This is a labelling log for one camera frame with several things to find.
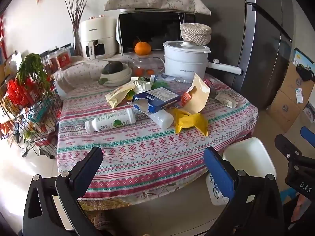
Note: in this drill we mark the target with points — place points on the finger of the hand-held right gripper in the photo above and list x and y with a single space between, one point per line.
308 134
286 146

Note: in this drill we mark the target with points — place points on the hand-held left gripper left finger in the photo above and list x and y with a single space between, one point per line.
86 167

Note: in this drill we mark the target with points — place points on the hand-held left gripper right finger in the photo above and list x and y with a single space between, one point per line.
219 174

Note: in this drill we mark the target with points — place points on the white plastic bin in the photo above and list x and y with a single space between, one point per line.
248 159

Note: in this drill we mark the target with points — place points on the white bottle green label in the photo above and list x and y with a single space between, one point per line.
108 123

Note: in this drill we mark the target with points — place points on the yellow wrapper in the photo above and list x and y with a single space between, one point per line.
190 124

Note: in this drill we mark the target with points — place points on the white snack wrapper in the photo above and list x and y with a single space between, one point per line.
226 99

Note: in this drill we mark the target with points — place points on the white plastic cup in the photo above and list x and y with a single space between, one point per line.
163 119

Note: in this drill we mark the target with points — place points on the cream snack wrapper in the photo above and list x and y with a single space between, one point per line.
119 94

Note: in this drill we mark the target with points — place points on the brown paper pouch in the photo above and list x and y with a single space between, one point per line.
199 95

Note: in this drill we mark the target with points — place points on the red wrapper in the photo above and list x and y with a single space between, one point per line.
186 97

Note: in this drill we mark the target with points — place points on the blue milk carton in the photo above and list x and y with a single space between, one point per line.
157 98

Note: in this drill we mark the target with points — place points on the white tissue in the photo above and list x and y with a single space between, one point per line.
140 84

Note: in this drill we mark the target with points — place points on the clear plastic bottle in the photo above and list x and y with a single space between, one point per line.
172 80

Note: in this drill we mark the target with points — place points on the green wrapper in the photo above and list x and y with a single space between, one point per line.
157 84

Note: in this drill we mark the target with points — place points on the plain cardboard box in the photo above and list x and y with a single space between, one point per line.
283 110
292 86

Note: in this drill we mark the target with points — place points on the patterned red green tablecloth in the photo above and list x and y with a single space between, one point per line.
137 152

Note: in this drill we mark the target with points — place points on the printed cardboard box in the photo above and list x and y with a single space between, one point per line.
304 59

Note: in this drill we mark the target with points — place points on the small green object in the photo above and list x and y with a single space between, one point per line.
102 81

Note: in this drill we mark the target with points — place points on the white ceramic bowl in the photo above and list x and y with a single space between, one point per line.
118 78

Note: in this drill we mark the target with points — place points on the floral side cloth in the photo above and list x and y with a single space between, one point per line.
81 72

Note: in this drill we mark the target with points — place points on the red bag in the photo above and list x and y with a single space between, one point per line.
18 91

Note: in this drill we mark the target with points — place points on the dark green squash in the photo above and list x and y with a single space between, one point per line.
113 67

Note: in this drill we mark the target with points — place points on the grey refrigerator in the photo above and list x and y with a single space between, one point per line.
265 34

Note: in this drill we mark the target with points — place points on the small orange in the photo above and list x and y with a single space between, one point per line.
138 71
149 72

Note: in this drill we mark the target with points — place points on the green leafy vegetable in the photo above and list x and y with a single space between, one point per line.
34 68

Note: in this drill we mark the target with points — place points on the white electric pot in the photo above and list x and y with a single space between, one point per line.
184 64

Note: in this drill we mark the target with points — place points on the glass vase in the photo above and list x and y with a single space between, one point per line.
77 41

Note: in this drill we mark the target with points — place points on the white air fryer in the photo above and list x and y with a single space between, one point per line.
98 38

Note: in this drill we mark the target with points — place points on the large tangerine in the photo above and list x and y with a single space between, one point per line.
142 48

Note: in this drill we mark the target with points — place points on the woven basket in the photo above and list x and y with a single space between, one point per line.
195 33

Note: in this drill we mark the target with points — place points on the countertop oven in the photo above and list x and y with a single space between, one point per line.
147 29

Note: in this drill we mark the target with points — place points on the bundle of dry twigs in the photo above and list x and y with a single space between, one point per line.
77 12

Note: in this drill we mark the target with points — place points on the floral oven cover cloth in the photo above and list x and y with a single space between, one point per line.
157 1

